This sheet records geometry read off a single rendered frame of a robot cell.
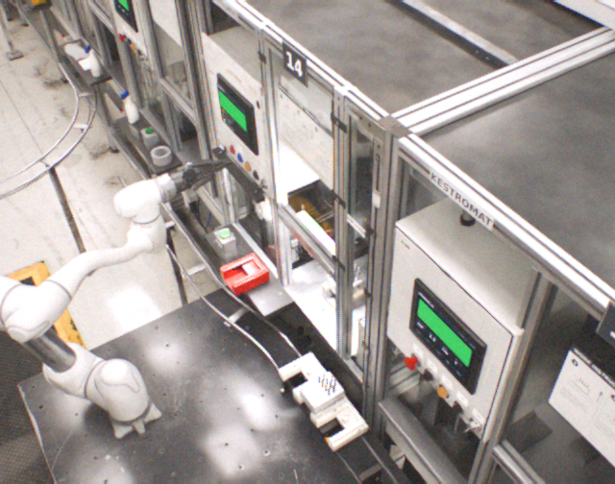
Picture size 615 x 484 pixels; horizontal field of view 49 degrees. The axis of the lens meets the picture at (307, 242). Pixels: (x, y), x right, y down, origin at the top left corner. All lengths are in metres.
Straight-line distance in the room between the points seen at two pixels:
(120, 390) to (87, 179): 2.63
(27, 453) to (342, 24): 2.51
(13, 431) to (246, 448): 1.48
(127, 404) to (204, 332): 0.51
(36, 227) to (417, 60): 3.28
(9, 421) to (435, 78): 2.75
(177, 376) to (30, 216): 2.27
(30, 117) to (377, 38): 4.09
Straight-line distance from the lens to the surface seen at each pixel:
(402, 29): 2.06
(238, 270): 2.78
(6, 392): 3.88
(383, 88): 1.78
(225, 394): 2.73
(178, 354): 2.88
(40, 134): 5.51
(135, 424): 2.69
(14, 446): 3.68
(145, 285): 4.09
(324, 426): 2.45
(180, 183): 2.43
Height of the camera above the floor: 2.97
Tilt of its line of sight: 45 degrees down
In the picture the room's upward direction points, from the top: 3 degrees counter-clockwise
